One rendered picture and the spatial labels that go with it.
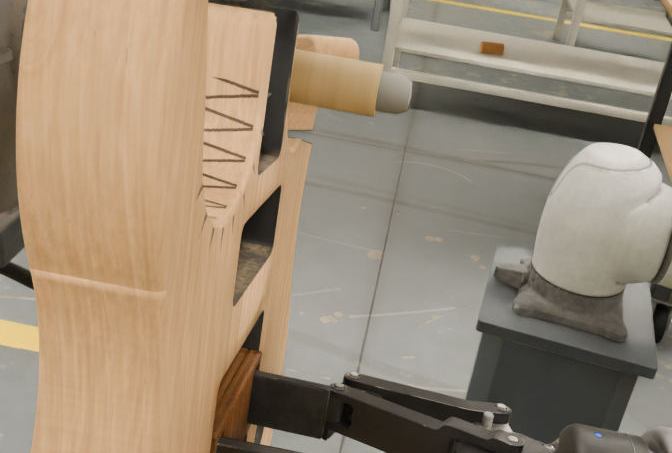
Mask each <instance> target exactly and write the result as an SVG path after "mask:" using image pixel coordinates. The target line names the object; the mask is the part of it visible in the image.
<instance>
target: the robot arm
mask: <svg viewBox="0 0 672 453"><path fill-rule="evenodd" d="M493 277H494V278H495V279H497V280H500V281H502V282H504V283H506V284H509V285H511V286H513V287H515V288H517V289H519V291H518V296H517V297H516V298H515V299H514V300H513V303H512V306H511V310H512V312H513V313H515V314H517V315H519V316H523V317H533V318H538V319H542V320H546V321H549V322H553V323H557V324H560V325H564V326H568V327H572V328H575V329H579V330H583V331H586V332H590V333H594V334H597V335H600V336H603V337H605V338H608V339H610V340H612V341H615V342H624V341H625V340H626V337H627V334H628V331H627V328H626V326H625V324H624V322H623V300H622V298H623V293H624V290H625V287H626V284H633V283H645V282H650V283H654V284H658V285H661V286H664V287H667V288H670V289H672V188H671V187H669V186H668V185H666V184H664V183H662V174H661V172H660V171H659V169H658V167H657V166H656V165H655V163H654V162H653V161H652V160H651V159H650V158H648V157H647V156H645V155H644V154H643V153H642V152H640V151H639V150H637V149H635V148H632V147H630V146H626V145H622V144H617V143H595V144H591V145H589V146H587V147H586V148H584V149H583V150H581V151H580V152H578V153H577V154H576V155H575V156H574V157H573V158H572V159H571V160H570V161H569V162H568V163H567V165H566V166H565V167H564V169H563V170H562V171H561V173H560V174H559V176H558V178H557V179H556V181H555V183H554V185H553V187H552V189H551V191H550V193H549V196H548V198H547V201H546V204H545V207H544V210H543V213H542V216H541V220H540V223H539V227H538V231H537V236H536V241H535V248H534V253H533V257H523V258H522V259H521V261H520V264H515V263H504V262H497V264H496V268H495V272H494V276H493ZM362 390H364V391H365V392H363V391H362ZM510 416H511V409H510V408H509V407H508V406H506V405H504V404H500V403H489V402H478V401H469V400H465V399H461V398H457V397H453V396H449V395H445V394H441V393H437V392H433V391H429V390H425V389H421V388H417V387H412V386H408V385H404V384H400V383H396V382H392V381H388V380H384V379H380V378H376V377H372V376H368V375H364V374H360V373H356V372H347V373H345V374H344V378H343V382H342V383H332V384H330V385H325V384H320V383H315V382H310V381H306V380H301V379H296V378H291V377H287V376H282V375H277V374H273V373H268V372H263V371H258V370H255V371H254V376H253V383H252V390H251V397H250V405H249V412H248V419H247V423H249V424H253V425H258V426H262V427H267V428H271V429H276V430H281V431H285V432H290V433H294V434H299V435H303V436H308V437H313V438H317V439H321V438H322V439H323V440H325V441H326V440H327V439H329V438H330V437H331V436H332V435H333V433H335V432H336V433H339V434H341V435H344V436H346V437H349V438H351V439H354V440H356V441H358V442H361V443H363V444H366V445H368V446H371V447H373V448H376V449H378V450H381V451H383V452H386V453H672V428H668V427H663V426H658V427H653V428H651V429H649V430H647V431H646V432H645V433H644V434H643V435H642V436H641V437H640V436H637V435H632V434H628V433H622V432H617V431H612V430H607V429H602V428H597V427H593V426H588V425H583V424H576V423H575V424H570V425H568V426H567V427H565V428H564V429H563V430H562V431H561V433H560V434H559V438H558V439H557V440H555V441H554V442H552V443H550V444H545V443H543V442H540V441H537V440H534V439H532V438H529V437H527V436H525V435H523V434H520V433H515V432H512V430H511V428H510V427H509V425H508V424H509V420H510ZM348 418H350V419H348ZM216 453H302V452H297V451H292V450H287V449H282V448H277V447H272V446H267V445H262V444H257V443H252V442H247V441H242V440H237V439H232V438H227V437H222V436H221V437H220V438H219V440H218V442H217V450H216Z"/></svg>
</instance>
